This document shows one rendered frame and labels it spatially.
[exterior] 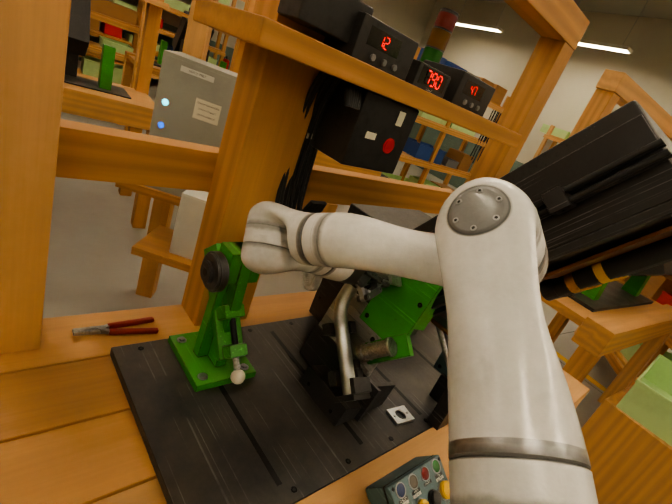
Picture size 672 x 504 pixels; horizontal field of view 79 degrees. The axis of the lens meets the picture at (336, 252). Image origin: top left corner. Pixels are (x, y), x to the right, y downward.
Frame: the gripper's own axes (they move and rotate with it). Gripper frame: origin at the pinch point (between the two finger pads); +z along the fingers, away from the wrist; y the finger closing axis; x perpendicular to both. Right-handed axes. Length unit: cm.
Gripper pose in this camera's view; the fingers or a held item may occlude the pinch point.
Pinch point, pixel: (382, 273)
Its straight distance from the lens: 83.0
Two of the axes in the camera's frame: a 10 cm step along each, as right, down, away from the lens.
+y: -0.5, -9.5, 2.9
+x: -7.9, 2.2, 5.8
